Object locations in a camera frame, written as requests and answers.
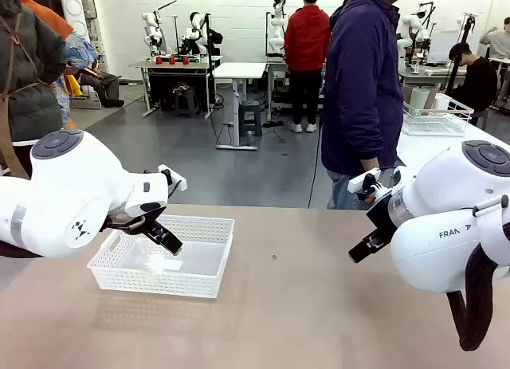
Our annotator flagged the orange jacket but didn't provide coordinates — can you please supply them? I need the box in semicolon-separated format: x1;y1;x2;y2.
18;0;77;39

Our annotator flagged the seated person in black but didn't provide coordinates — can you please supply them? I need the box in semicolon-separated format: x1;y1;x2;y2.
446;41;499;113

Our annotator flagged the seated person in dark clothes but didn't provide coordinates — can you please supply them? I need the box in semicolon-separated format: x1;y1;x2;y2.
78;64;126;109

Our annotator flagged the white robot workbench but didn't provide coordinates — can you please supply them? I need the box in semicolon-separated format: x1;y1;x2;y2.
265;53;332;123

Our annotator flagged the person in dark green coat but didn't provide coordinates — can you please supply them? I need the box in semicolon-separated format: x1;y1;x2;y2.
0;0;68;179

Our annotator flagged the person in red jacket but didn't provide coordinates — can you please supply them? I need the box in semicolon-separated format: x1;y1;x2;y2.
283;0;332;134

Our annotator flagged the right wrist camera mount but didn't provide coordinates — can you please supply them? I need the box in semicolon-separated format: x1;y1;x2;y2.
347;166;402;205

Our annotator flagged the blue patterned garment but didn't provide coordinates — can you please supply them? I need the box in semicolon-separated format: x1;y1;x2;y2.
59;30;100;127

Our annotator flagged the black tripod stand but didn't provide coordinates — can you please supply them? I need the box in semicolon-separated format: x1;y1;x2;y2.
444;13;478;95

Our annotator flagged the person in light shirt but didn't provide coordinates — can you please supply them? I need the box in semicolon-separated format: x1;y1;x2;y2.
479;17;510;61

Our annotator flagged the black sleeved left arm cable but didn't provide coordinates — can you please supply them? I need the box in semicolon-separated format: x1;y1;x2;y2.
0;240;43;259

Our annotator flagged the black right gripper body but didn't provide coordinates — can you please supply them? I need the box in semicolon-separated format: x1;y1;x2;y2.
365;192;396;237

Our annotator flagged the white perforated plastic basket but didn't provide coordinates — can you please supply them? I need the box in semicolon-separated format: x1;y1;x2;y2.
86;214;236;300

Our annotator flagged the dark small stool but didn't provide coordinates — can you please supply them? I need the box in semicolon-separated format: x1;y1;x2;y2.
173;85;199;118

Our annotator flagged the white standing desk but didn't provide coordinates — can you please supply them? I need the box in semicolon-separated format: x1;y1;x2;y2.
212;61;269;151

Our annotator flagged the purple jacket person right forearm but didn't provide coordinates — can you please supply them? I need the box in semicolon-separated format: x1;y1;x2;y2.
358;93;403;163

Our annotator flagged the white display panel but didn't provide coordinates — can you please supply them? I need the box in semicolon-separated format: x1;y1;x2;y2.
426;29;459;65

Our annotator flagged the person in purple jacket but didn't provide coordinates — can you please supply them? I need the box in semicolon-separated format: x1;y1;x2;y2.
320;0;420;210

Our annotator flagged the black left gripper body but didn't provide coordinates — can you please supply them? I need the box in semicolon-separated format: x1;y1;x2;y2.
101;201;167;234

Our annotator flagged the white cup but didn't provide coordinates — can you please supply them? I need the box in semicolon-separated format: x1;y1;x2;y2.
433;93;455;111

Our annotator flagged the grey metal desk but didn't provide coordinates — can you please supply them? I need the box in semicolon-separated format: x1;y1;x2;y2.
127;54;224;119

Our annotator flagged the grey plastic stool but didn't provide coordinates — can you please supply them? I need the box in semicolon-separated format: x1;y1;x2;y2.
237;100;264;138

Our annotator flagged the purple jacket person right hand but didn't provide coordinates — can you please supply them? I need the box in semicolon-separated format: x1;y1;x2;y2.
359;157;383;174

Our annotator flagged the white wire dish rack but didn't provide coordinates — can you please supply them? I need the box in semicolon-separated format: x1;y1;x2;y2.
401;93;475;137

